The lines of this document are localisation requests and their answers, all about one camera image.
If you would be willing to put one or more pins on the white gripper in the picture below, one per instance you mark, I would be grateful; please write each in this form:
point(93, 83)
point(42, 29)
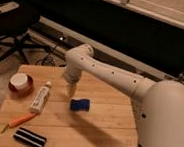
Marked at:
point(72, 76)

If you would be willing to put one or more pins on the white lotion bottle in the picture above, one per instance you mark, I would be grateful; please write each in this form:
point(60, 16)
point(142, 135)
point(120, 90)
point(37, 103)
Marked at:
point(40, 98)

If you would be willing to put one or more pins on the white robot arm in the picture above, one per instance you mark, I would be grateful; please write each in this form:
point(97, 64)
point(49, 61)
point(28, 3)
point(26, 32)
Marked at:
point(162, 113)

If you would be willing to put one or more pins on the blue sponge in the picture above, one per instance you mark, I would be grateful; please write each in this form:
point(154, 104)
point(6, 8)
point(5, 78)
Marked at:
point(79, 105)

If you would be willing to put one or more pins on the orange carrot peeler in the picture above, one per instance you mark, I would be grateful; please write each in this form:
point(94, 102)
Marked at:
point(17, 121)

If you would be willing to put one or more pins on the black white striped block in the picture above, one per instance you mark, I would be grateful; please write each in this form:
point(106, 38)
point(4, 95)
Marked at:
point(29, 138)

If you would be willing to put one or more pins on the black office chair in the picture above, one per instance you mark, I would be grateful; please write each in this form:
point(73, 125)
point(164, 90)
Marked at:
point(15, 20)

